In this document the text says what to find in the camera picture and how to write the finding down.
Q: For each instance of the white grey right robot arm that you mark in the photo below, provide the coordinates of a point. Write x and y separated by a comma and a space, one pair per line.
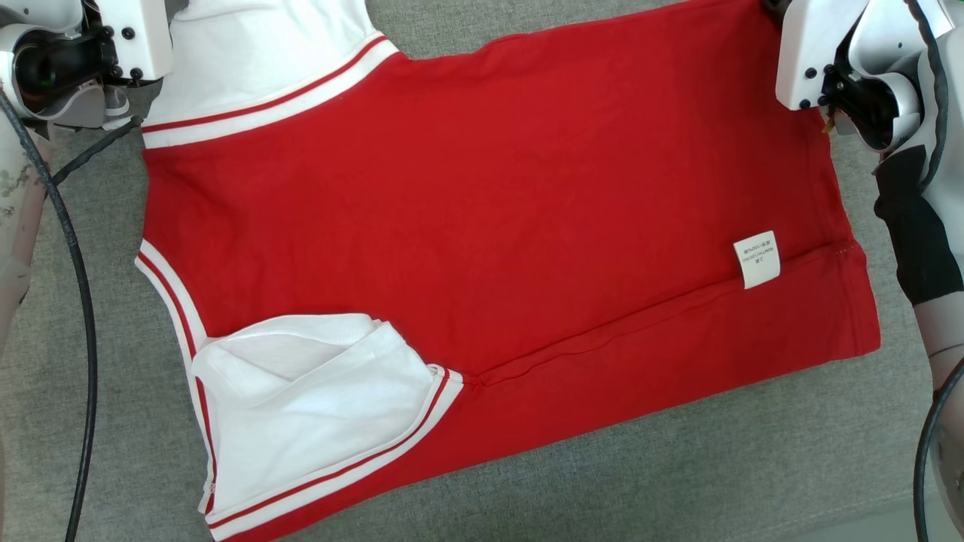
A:
919, 241

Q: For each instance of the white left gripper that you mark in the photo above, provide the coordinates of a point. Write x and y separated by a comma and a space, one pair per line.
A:
143, 38

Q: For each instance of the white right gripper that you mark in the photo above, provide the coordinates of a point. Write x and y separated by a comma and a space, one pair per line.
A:
813, 45

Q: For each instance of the red white sleeved shirt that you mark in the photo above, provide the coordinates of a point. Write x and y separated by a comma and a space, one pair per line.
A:
489, 211

